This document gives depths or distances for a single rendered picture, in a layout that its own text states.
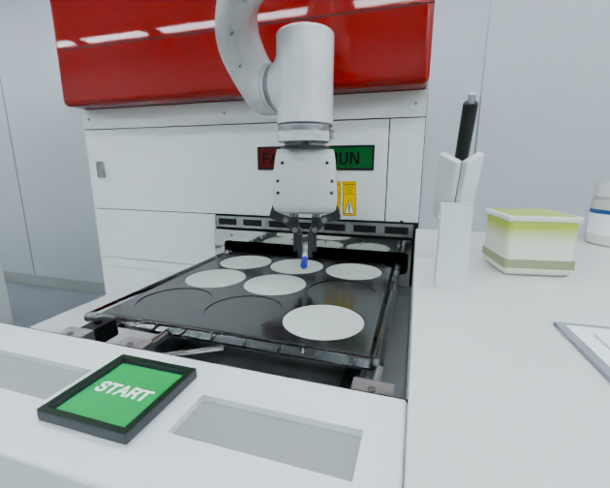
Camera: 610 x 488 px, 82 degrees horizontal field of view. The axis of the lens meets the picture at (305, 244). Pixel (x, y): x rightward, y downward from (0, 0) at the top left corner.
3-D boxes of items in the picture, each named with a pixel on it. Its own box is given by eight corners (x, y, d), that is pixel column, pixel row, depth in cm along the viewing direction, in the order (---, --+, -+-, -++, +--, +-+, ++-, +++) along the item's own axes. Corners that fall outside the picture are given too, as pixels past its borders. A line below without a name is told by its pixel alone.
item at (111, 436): (123, 362, 23) (122, 353, 23) (198, 378, 21) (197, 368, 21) (37, 420, 18) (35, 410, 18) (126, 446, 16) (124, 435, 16)
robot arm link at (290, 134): (333, 128, 57) (333, 147, 58) (280, 128, 58) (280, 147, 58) (337, 122, 49) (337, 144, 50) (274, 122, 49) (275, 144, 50)
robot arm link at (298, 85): (261, 125, 54) (307, 120, 48) (259, 29, 51) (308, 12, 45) (299, 129, 60) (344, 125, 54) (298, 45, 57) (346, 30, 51)
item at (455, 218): (427, 271, 41) (437, 153, 38) (464, 274, 40) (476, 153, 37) (429, 288, 35) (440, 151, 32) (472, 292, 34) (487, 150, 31)
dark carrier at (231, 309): (232, 254, 77) (232, 251, 77) (392, 267, 67) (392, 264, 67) (102, 317, 45) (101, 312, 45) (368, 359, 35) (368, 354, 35)
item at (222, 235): (220, 266, 85) (217, 228, 83) (409, 284, 72) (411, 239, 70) (215, 268, 83) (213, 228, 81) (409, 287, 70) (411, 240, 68)
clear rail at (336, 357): (91, 319, 46) (89, 309, 46) (383, 368, 35) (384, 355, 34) (81, 323, 45) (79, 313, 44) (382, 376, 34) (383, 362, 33)
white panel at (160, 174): (108, 262, 98) (89, 110, 89) (413, 293, 74) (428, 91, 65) (100, 265, 95) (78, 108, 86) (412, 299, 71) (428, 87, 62)
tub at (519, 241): (479, 259, 46) (485, 207, 45) (540, 260, 45) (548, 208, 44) (501, 275, 39) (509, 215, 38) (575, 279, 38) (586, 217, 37)
